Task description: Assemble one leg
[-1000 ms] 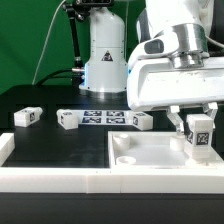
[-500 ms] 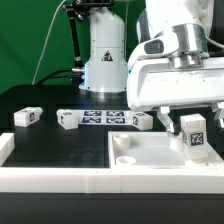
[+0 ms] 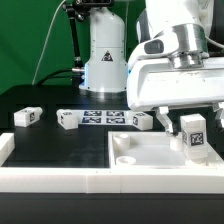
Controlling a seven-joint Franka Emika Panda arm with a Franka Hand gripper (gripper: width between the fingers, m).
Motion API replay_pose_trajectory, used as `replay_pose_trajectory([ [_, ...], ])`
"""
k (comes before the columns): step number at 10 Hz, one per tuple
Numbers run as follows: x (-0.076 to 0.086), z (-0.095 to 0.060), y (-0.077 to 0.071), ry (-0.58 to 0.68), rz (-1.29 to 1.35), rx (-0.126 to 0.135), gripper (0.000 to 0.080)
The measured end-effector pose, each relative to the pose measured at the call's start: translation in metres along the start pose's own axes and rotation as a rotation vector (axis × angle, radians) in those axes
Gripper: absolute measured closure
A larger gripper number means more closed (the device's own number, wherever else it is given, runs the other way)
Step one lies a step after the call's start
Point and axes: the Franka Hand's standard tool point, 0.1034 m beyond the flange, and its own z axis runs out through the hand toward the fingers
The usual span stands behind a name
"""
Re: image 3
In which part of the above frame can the sheet of fiducial markers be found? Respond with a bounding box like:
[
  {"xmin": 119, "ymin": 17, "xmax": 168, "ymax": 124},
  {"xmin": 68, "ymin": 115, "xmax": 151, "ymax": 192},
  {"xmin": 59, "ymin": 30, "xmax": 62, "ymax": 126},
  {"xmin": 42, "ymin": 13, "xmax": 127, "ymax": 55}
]
[{"xmin": 74, "ymin": 110, "xmax": 132, "ymax": 125}]

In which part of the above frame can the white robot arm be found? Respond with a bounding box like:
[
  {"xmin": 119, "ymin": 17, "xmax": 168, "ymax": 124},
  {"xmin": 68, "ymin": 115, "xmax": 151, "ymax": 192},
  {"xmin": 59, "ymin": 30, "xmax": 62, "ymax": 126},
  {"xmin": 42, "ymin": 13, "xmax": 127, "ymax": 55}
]
[{"xmin": 80, "ymin": 0, "xmax": 224, "ymax": 134}]

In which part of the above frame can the black cable bundle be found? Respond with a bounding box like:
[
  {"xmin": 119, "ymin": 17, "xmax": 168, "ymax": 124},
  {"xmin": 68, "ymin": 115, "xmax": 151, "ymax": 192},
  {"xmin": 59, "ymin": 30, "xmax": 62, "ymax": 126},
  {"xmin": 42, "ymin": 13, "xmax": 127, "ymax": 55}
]
[{"xmin": 34, "ymin": 68, "xmax": 84, "ymax": 87}]

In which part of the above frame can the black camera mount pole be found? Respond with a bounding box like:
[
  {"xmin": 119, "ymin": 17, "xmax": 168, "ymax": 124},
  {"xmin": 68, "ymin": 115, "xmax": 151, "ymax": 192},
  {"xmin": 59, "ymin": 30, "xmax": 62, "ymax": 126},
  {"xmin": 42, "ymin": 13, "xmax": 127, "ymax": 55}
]
[{"xmin": 63, "ymin": 1, "xmax": 90, "ymax": 68}]

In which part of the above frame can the grey cable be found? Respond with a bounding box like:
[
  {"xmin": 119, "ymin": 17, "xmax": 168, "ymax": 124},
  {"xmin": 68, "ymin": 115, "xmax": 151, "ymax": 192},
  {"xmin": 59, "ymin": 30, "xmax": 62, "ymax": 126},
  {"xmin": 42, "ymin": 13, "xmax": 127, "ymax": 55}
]
[{"xmin": 31, "ymin": 0, "xmax": 68, "ymax": 86}]

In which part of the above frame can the white square tabletop part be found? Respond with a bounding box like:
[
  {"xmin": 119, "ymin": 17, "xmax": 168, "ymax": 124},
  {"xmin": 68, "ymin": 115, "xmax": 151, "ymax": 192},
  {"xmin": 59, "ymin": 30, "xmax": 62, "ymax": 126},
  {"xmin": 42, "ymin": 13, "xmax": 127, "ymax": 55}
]
[{"xmin": 108, "ymin": 132, "xmax": 219, "ymax": 169}]

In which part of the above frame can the white U-shaped obstacle fence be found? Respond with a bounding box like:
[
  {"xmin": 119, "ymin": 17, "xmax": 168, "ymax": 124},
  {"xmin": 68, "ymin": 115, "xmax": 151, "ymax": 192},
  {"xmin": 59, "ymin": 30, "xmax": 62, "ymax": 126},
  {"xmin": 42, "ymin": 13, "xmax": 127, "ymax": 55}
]
[{"xmin": 0, "ymin": 133, "xmax": 224, "ymax": 194}]

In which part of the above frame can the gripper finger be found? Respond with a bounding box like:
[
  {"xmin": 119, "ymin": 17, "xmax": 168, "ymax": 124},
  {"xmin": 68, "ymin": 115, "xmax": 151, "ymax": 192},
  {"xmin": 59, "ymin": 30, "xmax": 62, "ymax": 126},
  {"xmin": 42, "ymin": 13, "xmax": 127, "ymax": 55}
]
[
  {"xmin": 213, "ymin": 102, "xmax": 224, "ymax": 129},
  {"xmin": 156, "ymin": 106, "xmax": 174, "ymax": 135}
]

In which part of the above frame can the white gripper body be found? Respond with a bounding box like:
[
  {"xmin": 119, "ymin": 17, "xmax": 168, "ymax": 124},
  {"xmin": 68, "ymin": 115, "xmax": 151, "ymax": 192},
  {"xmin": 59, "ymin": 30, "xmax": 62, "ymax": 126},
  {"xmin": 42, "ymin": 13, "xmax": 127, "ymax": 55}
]
[{"xmin": 127, "ymin": 38, "xmax": 224, "ymax": 111}]

